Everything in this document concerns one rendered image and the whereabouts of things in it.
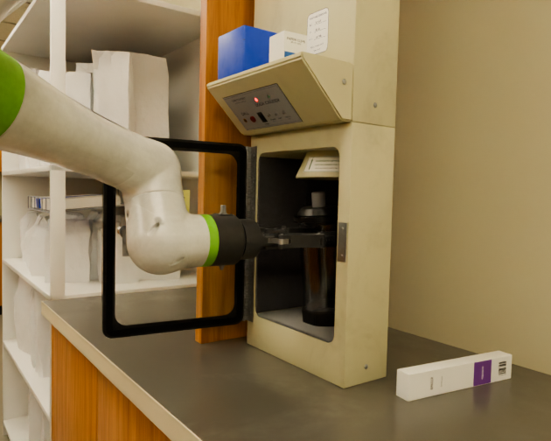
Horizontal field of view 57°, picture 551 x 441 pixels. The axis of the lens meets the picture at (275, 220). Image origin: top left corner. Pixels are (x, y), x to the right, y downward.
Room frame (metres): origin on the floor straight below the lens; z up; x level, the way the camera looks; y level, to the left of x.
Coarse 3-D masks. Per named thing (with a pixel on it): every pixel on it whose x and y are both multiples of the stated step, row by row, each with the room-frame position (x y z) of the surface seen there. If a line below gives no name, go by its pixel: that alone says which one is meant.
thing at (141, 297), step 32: (192, 160) 1.06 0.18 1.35; (224, 160) 1.10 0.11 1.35; (192, 192) 1.06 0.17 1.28; (224, 192) 1.10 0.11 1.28; (128, 256) 1.00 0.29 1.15; (128, 288) 1.00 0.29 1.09; (160, 288) 1.03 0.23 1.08; (192, 288) 1.06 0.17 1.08; (224, 288) 1.10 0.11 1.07; (128, 320) 1.00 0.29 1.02; (160, 320) 1.03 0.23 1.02
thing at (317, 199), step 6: (312, 192) 1.04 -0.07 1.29; (318, 192) 1.03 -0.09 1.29; (324, 192) 1.04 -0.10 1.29; (312, 198) 1.04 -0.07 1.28; (318, 198) 1.03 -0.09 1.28; (324, 198) 1.04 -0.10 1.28; (312, 204) 1.04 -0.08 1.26; (318, 204) 1.03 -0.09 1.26; (324, 204) 1.03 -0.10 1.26; (300, 210) 1.04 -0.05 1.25; (306, 210) 1.02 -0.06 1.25; (312, 210) 1.01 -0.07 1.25; (318, 210) 1.00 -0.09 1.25; (324, 210) 1.00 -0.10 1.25; (330, 210) 1.01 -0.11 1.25; (336, 210) 1.02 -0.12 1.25
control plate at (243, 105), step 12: (276, 84) 0.91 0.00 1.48; (228, 96) 1.04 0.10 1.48; (240, 96) 1.01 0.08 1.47; (252, 96) 0.99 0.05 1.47; (264, 96) 0.96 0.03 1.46; (276, 96) 0.94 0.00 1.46; (240, 108) 1.05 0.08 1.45; (252, 108) 1.02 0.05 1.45; (264, 108) 0.99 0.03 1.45; (276, 108) 0.96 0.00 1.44; (288, 108) 0.94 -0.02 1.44; (240, 120) 1.08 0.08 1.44; (276, 120) 0.99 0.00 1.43; (288, 120) 0.97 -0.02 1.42; (300, 120) 0.94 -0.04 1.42
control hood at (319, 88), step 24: (264, 72) 0.91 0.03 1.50; (288, 72) 0.86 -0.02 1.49; (312, 72) 0.83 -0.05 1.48; (336, 72) 0.86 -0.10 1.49; (216, 96) 1.07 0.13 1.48; (288, 96) 0.92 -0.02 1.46; (312, 96) 0.87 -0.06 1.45; (336, 96) 0.86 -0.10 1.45; (312, 120) 0.92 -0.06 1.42; (336, 120) 0.88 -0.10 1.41
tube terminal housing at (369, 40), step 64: (256, 0) 1.13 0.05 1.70; (320, 0) 0.96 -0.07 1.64; (384, 0) 0.92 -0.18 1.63; (384, 64) 0.93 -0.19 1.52; (320, 128) 0.95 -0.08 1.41; (384, 128) 0.93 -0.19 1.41; (256, 192) 1.12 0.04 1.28; (384, 192) 0.93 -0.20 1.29; (384, 256) 0.94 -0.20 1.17; (256, 320) 1.11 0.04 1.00; (384, 320) 0.94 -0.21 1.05
